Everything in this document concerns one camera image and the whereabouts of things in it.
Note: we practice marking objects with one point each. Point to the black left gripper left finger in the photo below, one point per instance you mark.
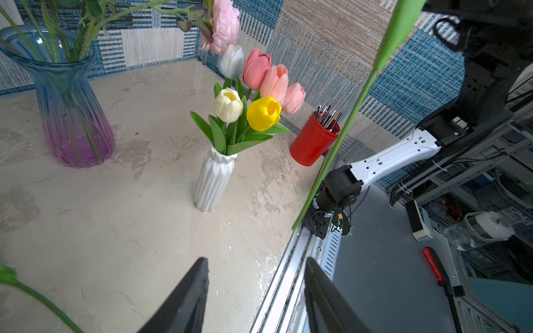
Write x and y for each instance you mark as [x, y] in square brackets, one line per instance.
[184, 309]

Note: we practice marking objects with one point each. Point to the red cup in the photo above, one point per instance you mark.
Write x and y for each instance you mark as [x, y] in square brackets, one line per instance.
[320, 131]

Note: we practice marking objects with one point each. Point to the pink rose bouquet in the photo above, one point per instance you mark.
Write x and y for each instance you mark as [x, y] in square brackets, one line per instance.
[64, 31]

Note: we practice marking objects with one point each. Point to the yellow tulip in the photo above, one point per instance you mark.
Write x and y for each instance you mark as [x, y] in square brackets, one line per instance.
[263, 114]

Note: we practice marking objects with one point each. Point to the white tulip bud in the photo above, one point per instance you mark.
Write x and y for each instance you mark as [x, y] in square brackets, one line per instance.
[231, 64]

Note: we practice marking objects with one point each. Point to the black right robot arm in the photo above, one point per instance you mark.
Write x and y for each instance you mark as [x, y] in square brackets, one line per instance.
[495, 39]

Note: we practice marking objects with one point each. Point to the cream white tulip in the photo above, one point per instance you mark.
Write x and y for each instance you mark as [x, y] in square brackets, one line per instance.
[228, 106]

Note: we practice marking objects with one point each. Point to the white ribbed vase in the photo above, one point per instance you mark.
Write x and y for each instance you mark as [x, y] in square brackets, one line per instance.
[215, 173]

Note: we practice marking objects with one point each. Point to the red handled screwdriver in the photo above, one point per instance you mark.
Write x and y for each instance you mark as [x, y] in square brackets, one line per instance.
[443, 281]

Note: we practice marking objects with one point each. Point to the purple glass vase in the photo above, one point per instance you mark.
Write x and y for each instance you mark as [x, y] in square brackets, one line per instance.
[75, 128]

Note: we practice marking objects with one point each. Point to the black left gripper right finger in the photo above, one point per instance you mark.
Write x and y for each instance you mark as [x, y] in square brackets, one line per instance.
[327, 309]

